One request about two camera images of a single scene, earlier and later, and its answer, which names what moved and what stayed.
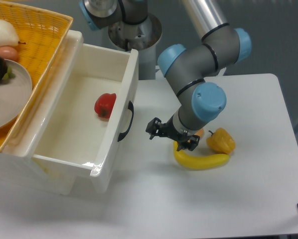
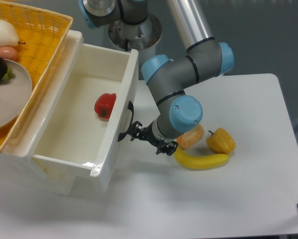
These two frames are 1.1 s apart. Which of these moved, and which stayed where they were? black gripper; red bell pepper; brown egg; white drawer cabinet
Moved: black gripper
Stayed: brown egg; red bell pepper; white drawer cabinet
